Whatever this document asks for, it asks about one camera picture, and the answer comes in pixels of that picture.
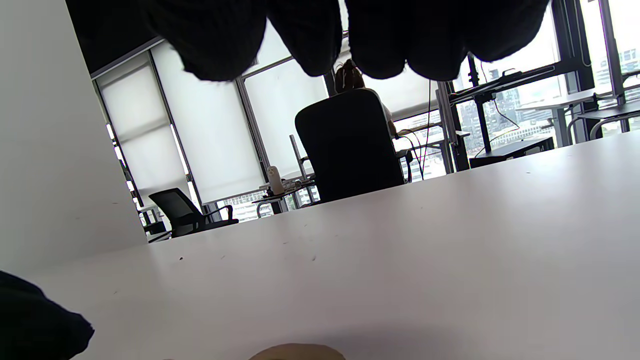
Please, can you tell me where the person's left hand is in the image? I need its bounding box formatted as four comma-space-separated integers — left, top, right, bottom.
0, 270, 96, 360

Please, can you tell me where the person's right hand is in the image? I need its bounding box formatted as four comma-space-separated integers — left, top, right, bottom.
142, 0, 551, 82

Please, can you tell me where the pile of wooden number blocks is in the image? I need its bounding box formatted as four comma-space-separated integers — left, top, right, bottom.
248, 343, 347, 360

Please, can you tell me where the white roller blind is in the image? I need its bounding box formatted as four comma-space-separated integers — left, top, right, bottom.
95, 52, 193, 206
242, 55, 331, 180
150, 37, 268, 206
362, 65, 441, 122

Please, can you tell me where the black high-back office chair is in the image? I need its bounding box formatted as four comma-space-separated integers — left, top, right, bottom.
294, 88, 407, 203

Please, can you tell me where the cream cylindrical bottle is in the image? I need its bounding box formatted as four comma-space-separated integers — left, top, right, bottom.
267, 166, 285, 196

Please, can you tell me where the black mesh office chair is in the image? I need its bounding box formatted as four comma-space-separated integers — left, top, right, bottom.
148, 187, 240, 238

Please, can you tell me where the black monitor stand table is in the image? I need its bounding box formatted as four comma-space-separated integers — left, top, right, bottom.
447, 55, 586, 171

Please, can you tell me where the white desk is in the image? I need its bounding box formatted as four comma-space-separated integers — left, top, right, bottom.
515, 85, 640, 148

